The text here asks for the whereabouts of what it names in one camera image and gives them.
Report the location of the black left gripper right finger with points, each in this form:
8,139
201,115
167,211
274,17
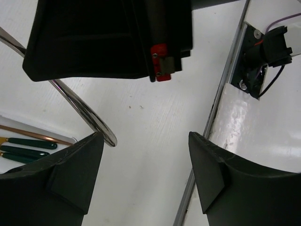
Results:
234,191

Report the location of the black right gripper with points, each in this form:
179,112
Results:
120,39

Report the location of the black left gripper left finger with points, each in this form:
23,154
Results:
55,190

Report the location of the gold knife green handle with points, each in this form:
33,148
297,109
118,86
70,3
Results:
30,142
19,158
24,151

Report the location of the copper knife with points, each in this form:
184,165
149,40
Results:
35,135

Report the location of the silver fork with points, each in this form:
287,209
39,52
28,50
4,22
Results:
85,112

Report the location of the white cutlery tray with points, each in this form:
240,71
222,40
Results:
28,125

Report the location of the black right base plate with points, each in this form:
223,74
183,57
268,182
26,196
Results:
251,61

